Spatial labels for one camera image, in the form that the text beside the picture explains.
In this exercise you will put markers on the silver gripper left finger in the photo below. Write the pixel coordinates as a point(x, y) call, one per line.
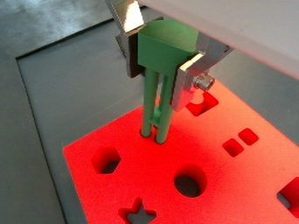
point(130, 21)

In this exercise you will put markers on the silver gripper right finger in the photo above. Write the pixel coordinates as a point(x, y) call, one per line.
point(193, 74)

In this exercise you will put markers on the green three prong peg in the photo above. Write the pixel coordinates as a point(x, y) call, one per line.
point(166, 44)

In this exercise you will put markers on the red foam shape board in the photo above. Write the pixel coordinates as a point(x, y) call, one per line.
point(225, 170)

